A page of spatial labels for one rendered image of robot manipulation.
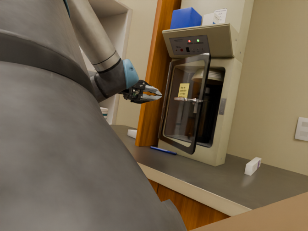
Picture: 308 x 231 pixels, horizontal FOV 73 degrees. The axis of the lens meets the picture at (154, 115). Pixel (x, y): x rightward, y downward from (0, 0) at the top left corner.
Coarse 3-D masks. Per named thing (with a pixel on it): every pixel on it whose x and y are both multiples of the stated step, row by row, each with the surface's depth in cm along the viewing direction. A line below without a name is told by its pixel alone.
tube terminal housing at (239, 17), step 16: (192, 0) 102; (208, 0) 97; (224, 0) 92; (240, 0) 87; (240, 16) 87; (240, 32) 88; (240, 48) 91; (224, 64) 90; (240, 64) 94; (224, 80) 90; (224, 96) 89; (224, 112) 89; (224, 128) 91; (160, 144) 109; (224, 144) 94; (208, 160) 92; (224, 160) 98
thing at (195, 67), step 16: (176, 64) 100; (192, 64) 88; (208, 64) 79; (176, 80) 98; (192, 80) 86; (176, 96) 97; (192, 96) 85; (176, 112) 95; (192, 112) 84; (176, 128) 93; (192, 128) 82; (176, 144) 91; (192, 144) 81
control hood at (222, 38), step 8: (216, 24) 81; (224, 24) 79; (168, 32) 96; (176, 32) 93; (184, 32) 91; (192, 32) 89; (200, 32) 87; (208, 32) 85; (216, 32) 83; (224, 32) 81; (232, 32) 81; (168, 40) 99; (208, 40) 87; (216, 40) 85; (224, 40) 83; (232, 40) 83; (168, 48) 102; (216, 48) 87; (224, 48) 85; (232, 48) 84; (176, 56) 103; (184, 56) 100; (216, 56) 91; (224, 56) 89; (232, 56) 87
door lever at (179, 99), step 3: (174, 99) 88; (177, 99) 86; (180, 99) 84; (183, 99) 81; (186, 99) 81; (189, 99) 82; (192, 99) 82; (195, 99) 82; (192, 102) 83; (195, 102) 82
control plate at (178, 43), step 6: (192, 36) 90; (198, 36) 88; (204, 36) 87; (174, 42) 97; (180, 42) 96; (186, 42) 94; (192, 42) 92; (198, 42) 90; (204, 42) 89; (174, 48) 100; (180, 48) 98; (198, 48) 92; (204, 48) 91; (174, 54) 102; (180, 54) 100; (186, 54) 98; (192, 54) 96; (198, 54) 94
